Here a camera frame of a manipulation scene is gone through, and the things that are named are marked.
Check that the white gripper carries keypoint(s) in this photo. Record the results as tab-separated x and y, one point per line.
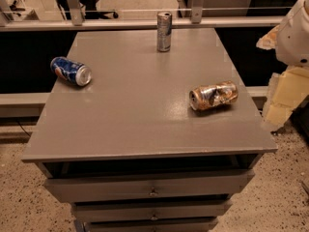
294	39

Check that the silver redbull can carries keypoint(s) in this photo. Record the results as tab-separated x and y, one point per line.
164	31

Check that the orange crushed can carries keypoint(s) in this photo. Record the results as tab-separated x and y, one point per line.
210	96

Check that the blue pepsi can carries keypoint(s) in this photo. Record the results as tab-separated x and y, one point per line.
71	71

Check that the top grey drawer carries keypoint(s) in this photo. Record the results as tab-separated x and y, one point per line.
149	186

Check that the grey drawer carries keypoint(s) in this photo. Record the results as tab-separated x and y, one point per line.
149	186
154	210
190	224

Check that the grey drawer cabinet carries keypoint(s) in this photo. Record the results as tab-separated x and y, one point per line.
134	117

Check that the grey metal railing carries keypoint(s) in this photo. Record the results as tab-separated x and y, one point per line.
47	15

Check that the middle grey drawer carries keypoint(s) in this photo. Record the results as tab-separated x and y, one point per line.
154	210

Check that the bottom grey drawer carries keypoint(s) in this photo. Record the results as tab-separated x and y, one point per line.
190	224

